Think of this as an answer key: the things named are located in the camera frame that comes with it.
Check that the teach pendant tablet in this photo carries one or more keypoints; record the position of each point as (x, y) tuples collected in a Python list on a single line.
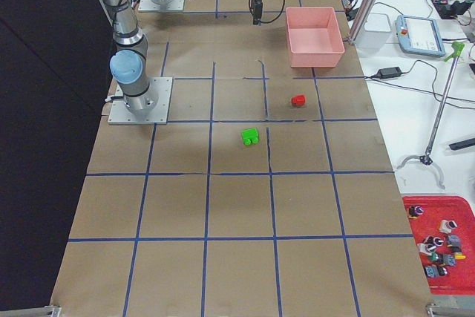
[(419, 36)]

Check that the green toy block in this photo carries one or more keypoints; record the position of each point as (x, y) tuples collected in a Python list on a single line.
[(250, 136)]

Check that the reacher grabber tool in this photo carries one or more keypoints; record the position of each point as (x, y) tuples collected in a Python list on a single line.
[(425, 159)]

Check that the white translucent container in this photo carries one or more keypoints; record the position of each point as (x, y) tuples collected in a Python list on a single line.
[(375, 32)]

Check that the black power adapter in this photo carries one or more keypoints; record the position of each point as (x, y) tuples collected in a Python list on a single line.
[(388, 73)]

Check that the red toy block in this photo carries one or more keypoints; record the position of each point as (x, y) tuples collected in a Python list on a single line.
[(298, 100)]

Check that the pink plastic box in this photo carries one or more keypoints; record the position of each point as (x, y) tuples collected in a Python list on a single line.
[(313, 37)]

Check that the red plastic tray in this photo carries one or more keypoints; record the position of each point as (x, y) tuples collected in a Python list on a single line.
[(443, 229)]

